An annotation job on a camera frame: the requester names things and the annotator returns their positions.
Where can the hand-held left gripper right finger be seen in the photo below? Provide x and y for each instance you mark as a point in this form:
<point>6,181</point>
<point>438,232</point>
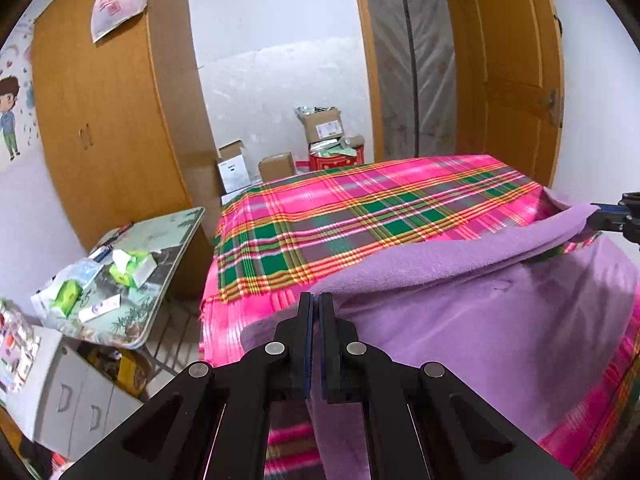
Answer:
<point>327,355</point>

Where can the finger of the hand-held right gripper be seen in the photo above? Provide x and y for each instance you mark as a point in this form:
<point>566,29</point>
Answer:
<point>612,217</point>

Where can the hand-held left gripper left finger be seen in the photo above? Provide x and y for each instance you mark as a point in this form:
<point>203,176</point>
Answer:
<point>302,355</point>

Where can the purple sweater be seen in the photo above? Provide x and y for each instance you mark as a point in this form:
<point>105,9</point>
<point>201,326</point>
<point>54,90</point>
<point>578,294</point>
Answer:
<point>475,335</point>

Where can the pink plaid blanket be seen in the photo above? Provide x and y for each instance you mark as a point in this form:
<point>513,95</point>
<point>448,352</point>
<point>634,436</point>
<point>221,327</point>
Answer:
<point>350,210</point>

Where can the yellow box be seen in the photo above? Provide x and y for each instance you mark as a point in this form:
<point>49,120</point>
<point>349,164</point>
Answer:
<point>127,370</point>

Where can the folding table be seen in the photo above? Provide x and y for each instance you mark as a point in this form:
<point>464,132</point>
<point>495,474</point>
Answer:
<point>167,240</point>

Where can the plain brown cardboard box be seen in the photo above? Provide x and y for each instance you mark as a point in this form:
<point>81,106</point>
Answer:
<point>276,167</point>

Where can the wooden door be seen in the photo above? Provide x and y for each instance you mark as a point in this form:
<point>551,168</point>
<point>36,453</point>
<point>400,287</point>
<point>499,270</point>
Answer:
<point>505,60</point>

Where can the large green tissue pack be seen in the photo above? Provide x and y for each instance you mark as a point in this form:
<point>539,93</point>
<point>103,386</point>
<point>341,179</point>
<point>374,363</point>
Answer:
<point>132,267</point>

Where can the red tin of packets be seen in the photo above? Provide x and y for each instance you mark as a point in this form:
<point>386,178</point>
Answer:
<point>335,160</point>

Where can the white cardboard box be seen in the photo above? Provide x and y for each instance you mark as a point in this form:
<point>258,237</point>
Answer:
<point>232,170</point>

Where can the white tube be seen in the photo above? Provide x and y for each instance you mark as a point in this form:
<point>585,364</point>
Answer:
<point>100,307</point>

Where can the marker pen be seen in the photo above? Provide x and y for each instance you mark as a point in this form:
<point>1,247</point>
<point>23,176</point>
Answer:
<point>117,232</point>

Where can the labelled cardboard box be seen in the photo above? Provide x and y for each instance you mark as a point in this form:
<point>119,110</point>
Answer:
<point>322,125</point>

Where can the white drawer cabinet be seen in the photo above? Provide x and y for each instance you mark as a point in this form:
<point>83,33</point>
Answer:
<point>75,400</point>

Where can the green wipes packet in wrapper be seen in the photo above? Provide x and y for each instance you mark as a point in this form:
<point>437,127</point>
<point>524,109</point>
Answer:
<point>82,272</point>

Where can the small green tissue pack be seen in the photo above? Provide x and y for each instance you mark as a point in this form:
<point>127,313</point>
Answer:
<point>67,300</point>

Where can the clear plastic door curtain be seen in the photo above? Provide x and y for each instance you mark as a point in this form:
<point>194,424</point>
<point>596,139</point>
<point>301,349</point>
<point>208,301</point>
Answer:
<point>410,60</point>

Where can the pile of colourful packets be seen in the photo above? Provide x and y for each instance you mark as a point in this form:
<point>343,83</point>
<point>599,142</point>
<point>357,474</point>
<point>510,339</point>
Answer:
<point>15,345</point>

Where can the wooden wardrobe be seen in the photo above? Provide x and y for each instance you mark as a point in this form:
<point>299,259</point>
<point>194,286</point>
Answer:
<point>115,110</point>

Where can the white plastic bag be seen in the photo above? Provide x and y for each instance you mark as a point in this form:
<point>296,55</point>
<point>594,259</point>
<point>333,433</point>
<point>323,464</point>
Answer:
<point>117,2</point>

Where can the wooden door frame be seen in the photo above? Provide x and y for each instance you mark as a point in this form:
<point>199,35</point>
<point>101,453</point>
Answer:
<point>367,60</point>

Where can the cartoon wall sticker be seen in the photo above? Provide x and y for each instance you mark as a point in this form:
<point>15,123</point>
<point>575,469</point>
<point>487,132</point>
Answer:
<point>9,105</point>

